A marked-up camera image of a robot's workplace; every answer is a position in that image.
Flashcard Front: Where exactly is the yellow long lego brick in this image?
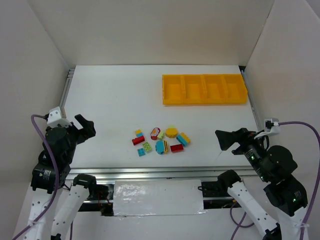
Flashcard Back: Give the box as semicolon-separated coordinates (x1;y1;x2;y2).
179;132;191;145

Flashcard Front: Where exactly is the teal long lego brick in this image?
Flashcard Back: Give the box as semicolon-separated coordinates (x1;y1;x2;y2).
176;134;188;147

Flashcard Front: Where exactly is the red rectangular lego brick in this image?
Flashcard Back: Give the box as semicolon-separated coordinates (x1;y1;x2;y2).
170;143;184;153

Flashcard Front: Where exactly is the red arch lego brick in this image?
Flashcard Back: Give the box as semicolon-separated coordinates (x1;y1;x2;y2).
132;135;145;146

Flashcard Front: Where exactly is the round yellow lego brick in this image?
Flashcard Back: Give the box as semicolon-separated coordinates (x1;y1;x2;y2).
165;125;178;138

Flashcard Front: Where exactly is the light green lego brick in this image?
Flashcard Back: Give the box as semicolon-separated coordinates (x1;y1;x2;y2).
157;130;165;140

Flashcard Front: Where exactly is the red flower lego brick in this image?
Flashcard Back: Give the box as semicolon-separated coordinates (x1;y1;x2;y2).
150;127;161;141

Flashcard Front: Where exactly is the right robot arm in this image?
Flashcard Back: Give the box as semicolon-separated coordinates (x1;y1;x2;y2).
215;128;309;240

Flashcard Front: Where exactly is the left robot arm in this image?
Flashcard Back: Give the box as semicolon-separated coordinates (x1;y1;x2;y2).
13;108;100;240

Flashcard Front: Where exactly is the teal square lego plate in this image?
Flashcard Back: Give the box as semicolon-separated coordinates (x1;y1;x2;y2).
137;148;146;157

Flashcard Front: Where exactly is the yellow four-compartment bin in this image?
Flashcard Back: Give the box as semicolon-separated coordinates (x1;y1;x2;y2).
162;74;248;106

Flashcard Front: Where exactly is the yellow black striped lego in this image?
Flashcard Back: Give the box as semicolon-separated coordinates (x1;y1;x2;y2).
163;140;169;154

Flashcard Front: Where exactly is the lime green lego plate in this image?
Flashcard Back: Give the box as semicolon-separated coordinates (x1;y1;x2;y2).
142;142;152;153

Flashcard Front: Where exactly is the teal rounded lego brick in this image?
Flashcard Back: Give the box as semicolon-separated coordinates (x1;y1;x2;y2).
155;140;165;155

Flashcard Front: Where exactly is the white foil covered panel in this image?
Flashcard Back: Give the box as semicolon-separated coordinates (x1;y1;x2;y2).
113;179;206;217

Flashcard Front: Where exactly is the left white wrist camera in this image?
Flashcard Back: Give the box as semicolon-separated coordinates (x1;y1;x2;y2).
47;106;72;128

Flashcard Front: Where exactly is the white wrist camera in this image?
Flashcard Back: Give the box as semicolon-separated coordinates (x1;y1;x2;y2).
254;118;281;139
47;106;72;128

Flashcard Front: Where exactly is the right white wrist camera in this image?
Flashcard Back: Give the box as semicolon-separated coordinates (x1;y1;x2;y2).
254;118;281;139

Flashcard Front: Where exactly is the aluminium right rail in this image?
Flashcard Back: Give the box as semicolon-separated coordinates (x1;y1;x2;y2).
238;65;264;130

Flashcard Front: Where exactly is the aluminium rail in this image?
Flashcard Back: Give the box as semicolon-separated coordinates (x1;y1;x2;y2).
66;166;256;182
59;68;75;109
238;65;264;130

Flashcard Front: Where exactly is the aluminium front rail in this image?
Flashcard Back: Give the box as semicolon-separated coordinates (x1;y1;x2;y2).
66;166;256;182

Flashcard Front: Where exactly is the aluminium left rail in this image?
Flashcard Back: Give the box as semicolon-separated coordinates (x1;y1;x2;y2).
59;68;75;109

